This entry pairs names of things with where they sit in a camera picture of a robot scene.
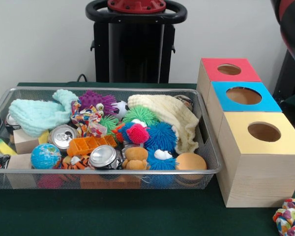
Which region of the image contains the colourful knotted rope toy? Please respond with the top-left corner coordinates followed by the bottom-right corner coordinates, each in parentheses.
top-left (70, 100), bottom-right (107, 138)
top-left (272, 198), bottom-right (295, 236)

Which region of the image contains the silver mesh bin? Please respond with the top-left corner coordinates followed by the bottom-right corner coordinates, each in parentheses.
top-left (0, 86), bottom-right (224, 190)

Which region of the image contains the wooden box with three holes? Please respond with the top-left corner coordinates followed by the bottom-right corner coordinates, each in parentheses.
top-left (196, 58), bottom-right (295, 208)

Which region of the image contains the pink spiky ball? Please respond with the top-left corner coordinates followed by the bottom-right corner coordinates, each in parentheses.
top-left (126, 123), bottom-right (150, 145)

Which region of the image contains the blue spiky ball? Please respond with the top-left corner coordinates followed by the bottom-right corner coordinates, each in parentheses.
top-left (146, 122), bottom-right (178, 148)

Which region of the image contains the cream cloth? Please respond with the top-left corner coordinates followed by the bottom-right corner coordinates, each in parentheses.
top-left (127, 94), bottom-right (200, 154)

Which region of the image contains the small soccer ball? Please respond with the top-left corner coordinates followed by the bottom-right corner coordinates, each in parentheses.
top-left (112, 100), bottom-right (130, 120)

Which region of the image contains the orange plush toy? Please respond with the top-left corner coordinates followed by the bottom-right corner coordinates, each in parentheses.
top-left (122, 147), bottom-right (150, 171)

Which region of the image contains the purple spiky ball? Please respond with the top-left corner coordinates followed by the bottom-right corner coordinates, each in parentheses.
top-left (78, 89), bottom-right (118, 116)

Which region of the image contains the silver drink can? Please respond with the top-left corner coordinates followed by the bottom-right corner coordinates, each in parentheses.
top-left (89, 145), bottom-right (118, 170)
top-left (49, 124), bottom-right (79, 151)

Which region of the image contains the orange plastic crate toy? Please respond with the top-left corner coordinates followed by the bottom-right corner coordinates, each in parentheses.
top-left (67, 134), bottom-right (118, 157)

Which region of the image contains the blue globe ball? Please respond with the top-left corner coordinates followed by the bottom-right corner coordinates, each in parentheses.
top-left (30, 143), bottom-right (62, 170)

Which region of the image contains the mint green cloth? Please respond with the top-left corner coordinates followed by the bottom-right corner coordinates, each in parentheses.
top-left (8, 88), bottom-right (79, 138)

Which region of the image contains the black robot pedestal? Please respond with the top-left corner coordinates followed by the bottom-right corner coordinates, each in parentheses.
top-left (85, 0), bottom-right (188, 84)

